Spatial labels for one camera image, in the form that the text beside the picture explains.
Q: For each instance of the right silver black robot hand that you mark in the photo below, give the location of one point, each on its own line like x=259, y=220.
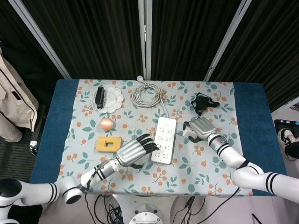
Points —
x=204, y=128

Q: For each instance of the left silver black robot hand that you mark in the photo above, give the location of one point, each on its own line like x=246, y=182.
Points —
x=130, y=151

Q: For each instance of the white plug adapter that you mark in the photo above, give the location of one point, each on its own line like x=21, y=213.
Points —
x=187, y=133

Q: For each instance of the white power strip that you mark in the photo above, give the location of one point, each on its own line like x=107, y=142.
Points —
x=163, y=140

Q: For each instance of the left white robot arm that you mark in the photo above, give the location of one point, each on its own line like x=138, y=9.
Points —
x=102, y=171

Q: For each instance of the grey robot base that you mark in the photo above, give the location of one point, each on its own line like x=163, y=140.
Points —
x=144, y=210

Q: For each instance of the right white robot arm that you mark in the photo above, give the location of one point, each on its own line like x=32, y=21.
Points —
x=233, y=156

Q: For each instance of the yellow sponge block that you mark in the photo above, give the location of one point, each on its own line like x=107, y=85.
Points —
x=101, y=144

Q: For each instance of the orange onion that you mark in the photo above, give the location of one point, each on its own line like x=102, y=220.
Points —
x=106, y=124

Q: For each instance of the floral tablecloth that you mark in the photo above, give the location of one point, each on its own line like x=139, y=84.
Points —
x=163, y=182

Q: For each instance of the white flower-shaped plate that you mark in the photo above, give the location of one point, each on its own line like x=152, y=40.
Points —
x=113, y=99

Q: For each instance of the black stapler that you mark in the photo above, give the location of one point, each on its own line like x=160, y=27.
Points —
x=100, y=96

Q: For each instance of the blue table cover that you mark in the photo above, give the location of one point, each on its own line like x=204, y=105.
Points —
x=53, y=128

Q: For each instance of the white black sneaker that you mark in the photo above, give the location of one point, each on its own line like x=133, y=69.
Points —
x=286, y=136

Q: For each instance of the black device box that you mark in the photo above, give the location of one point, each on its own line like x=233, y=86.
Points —
x=287, y=123

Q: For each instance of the black curtain panel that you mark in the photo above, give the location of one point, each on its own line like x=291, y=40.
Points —
x=187, y=35
x=14, y=28
x=268, y=46
x=93, y=35

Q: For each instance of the chrome stand foot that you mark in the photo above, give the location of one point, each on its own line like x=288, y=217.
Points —
x=34, y=148

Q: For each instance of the beige jacket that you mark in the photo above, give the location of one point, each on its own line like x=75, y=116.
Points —
x=14, y=105

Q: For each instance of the white frame post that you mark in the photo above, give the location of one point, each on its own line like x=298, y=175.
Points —
x=144, y=35
x=224, y=39
x=41, y=39

